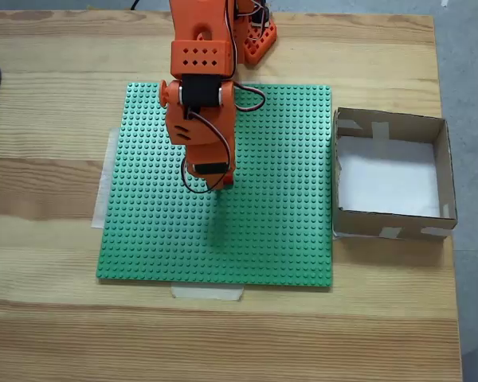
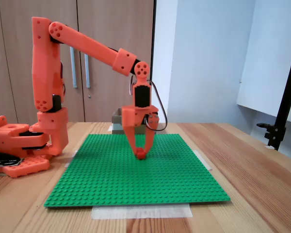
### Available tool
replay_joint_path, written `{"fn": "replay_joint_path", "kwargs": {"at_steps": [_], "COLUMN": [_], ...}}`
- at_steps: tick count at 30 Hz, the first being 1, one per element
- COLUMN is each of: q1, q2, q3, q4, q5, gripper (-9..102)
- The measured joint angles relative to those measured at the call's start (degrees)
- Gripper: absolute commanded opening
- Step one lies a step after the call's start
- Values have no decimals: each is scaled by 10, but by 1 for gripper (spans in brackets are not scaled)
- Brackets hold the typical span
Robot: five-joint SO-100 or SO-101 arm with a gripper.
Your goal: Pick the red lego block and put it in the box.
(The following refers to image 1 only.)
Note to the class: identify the wide masking tape strip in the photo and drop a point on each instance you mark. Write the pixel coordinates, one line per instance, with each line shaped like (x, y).
(103, 179)

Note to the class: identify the narrow masking tape strip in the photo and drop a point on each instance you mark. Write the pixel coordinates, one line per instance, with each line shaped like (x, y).
(207, 292)

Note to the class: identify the green lego baseplate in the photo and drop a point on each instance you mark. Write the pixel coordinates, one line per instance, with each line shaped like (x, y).
(223, 246)

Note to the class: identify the open cardboard box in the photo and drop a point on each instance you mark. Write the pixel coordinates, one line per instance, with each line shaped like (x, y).
(386, 227)

